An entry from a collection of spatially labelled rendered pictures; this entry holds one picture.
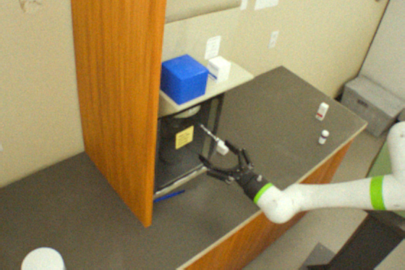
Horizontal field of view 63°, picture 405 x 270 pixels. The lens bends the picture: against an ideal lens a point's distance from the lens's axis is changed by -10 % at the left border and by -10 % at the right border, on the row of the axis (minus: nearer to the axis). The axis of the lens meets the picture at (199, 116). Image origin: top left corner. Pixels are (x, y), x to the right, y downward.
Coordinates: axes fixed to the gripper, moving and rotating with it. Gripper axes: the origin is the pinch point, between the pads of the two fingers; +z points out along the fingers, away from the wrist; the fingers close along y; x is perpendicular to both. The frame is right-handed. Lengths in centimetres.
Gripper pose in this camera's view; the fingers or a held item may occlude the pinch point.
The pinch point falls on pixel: (214, 150)
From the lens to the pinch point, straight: 141.9
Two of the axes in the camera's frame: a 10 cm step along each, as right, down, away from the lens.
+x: -1.3, 7.6, 6.4
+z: -6.5, -5.5, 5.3
